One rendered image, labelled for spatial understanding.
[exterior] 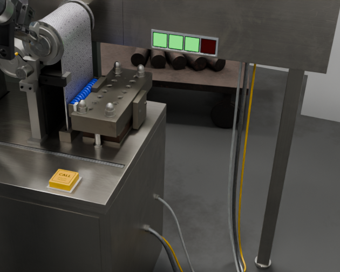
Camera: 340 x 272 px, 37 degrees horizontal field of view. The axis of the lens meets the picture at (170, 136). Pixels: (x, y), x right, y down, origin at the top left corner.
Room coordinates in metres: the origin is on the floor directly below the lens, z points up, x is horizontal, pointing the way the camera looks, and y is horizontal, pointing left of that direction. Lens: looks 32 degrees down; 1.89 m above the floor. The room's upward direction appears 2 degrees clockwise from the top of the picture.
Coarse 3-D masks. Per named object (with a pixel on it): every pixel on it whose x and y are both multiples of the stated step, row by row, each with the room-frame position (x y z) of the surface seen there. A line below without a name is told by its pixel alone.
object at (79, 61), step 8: (88, 40) 1.74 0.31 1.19; (80, 48) 1.67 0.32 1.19; (88, 48) 1.73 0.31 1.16; (72, 56) 1.61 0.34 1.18; (80, 56) 1.67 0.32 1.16; (88, 56) 1.73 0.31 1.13; (64, 64) 1.55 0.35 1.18; (72, 64) 1.60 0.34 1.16; (80, 64) 1.66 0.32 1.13; (88, 64) 1.73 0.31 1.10; (64, 72) 1.54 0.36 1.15; (72, 72) 1.60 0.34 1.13; (80, 72) 1.66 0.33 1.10; (88, 72) 1.72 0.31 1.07; (72, 80) 1.60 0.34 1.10; (80, 80) 1.66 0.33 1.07; (88, 80) 1.72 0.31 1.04; (64, 88) 1.54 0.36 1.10; (72, 88) 1.59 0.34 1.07; (80, 88) 1.65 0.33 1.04; (64, 96) 1.54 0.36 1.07; (72, 96) 1.59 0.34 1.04
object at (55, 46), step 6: (42, 30) 1.53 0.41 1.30; (48, 30) 1.54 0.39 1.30; (48, 36) 1.53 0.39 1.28; (54, 36) 1.53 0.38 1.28; (54, 42) 1.52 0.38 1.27; (54, 48) 1.53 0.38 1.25; (30, 54) 1.55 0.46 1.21; (54, 54) 1.53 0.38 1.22; (42, 60) 1.54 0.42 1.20; (48, 60) 1.53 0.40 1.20
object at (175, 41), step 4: (172, 36) 1.77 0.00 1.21; (176, 36) 1.76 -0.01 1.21; (180, 36) 1.76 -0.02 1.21; (172, 40) 1.77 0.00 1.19; (176, 40) 1.76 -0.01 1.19; (180, 40) 1.76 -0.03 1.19; (172, 44) 1.77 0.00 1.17; (176, 44) 1.76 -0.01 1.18; (180, 44) 1.76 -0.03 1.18; (176, 48) 1.76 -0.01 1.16; (180, 48) 1.76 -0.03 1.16
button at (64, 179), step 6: (54, 174) 1.29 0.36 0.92; (60, 174) 1.29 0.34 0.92; (66, 174) 1.29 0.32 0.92; (72, 174) 1.29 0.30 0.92; (78, 174) 1.30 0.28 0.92; (54, 180) 1.26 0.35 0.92; (60, 180) 1.26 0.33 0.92; (66, 180) 1.26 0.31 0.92; (72, 180) 1.26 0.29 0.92; (54, 186) 1.25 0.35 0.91; (60, 186) 1.24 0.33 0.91; (66, 186) 1.24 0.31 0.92; (72, 186) 1.25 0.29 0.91
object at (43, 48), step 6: (42, 36) 1.52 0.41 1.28; (42, 42) 1.52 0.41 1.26; (48, 42) 1.52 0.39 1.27; (30, 48) 1.54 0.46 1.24; (36, 48) 1.53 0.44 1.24; (42, 48) 1.53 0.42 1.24; (48, 48) 1.52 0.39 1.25; (36, 54) 1.53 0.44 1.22; (42, 54) 1.53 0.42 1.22; (48, 54) 1.52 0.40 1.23
